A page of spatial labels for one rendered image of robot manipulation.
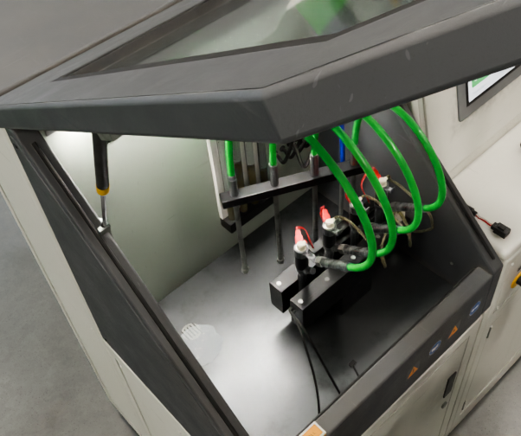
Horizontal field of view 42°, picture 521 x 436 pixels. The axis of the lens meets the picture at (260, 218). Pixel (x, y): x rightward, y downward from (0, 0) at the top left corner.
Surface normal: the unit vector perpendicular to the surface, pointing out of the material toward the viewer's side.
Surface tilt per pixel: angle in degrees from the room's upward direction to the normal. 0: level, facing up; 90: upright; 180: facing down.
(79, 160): 90
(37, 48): 0
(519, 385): 0
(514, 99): 76
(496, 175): 0
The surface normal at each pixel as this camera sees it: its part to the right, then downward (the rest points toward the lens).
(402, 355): -0.07, -0.66
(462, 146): 0.64, 0.35
